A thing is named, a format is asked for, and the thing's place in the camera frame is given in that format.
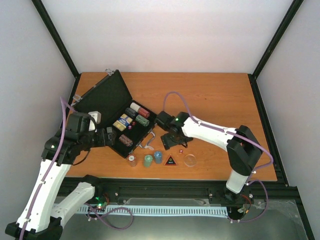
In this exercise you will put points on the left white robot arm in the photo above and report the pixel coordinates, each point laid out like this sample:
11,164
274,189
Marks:
40,219

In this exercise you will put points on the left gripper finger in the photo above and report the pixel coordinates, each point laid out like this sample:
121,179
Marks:
111,139
109,130

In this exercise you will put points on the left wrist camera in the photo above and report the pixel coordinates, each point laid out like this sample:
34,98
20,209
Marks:
95,119

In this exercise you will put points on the black triangular dealer badge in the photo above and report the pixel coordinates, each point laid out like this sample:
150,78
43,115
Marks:
170,161

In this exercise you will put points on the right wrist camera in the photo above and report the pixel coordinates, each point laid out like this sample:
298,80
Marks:
163,120

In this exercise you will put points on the light green poker chip stack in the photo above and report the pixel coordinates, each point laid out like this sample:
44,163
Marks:
148,159

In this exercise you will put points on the light blue poker chip stack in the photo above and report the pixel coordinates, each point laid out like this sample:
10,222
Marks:
158,157

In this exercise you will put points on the white slotted cable duct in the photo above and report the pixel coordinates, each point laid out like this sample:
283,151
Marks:
160,211

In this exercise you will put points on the black poker set case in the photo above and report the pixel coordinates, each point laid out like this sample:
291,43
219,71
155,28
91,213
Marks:
111,96

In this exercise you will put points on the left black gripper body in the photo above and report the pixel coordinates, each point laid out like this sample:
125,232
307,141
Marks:
103,141

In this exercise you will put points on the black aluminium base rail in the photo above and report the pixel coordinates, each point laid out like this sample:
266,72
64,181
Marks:
119,190

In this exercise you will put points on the dark blue poker chip stack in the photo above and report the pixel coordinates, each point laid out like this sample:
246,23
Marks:
131,113

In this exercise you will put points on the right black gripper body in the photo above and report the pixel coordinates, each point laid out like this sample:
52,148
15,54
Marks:
179,140

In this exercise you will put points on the clear round dealer button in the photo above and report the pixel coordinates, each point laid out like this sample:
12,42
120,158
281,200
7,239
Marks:
190,160

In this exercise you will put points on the blue yellow card deck box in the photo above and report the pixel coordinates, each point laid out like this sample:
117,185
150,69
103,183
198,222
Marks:
123,122

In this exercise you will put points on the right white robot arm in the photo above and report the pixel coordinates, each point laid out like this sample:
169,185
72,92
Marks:
241,145

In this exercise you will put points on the red poker chip stack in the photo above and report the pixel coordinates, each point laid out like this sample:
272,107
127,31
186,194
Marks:
143,112

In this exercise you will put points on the dark green poker chip stack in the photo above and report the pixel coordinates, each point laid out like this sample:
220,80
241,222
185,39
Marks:
142,120

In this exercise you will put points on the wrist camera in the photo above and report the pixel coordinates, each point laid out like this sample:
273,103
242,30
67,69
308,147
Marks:
163,120
95,119

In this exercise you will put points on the orange white poker chip stack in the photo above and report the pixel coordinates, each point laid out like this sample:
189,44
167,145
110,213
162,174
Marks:
132,160

